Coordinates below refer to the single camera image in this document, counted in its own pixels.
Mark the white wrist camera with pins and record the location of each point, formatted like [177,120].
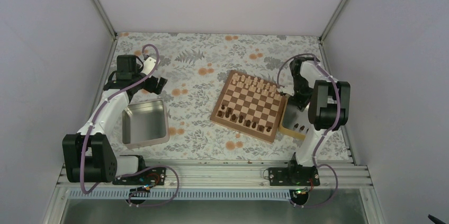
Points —
[149,66]
[287,91]

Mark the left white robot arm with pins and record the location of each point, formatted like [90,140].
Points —
[88,154]

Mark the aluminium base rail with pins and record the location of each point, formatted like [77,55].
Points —
[224,180]

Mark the wooden chessboard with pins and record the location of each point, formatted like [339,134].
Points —
[256,99]

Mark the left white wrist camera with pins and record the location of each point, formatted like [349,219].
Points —
[149,66]

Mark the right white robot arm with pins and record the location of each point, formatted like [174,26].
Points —
[327,101]

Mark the empty silver metal tin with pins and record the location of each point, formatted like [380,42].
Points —
[145,124]

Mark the yellow tin with dark pieces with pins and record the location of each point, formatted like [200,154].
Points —
[294,121]

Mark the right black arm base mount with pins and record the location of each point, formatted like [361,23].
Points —
[280,178]

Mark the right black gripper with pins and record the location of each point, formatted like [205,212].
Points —
[303,103]

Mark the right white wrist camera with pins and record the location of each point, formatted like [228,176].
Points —
[287,91]

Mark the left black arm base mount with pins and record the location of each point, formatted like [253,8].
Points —
[143,183]

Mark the floral patterned table mat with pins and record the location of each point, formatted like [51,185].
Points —
[196,67]

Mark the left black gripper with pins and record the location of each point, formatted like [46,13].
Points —
[151,87]

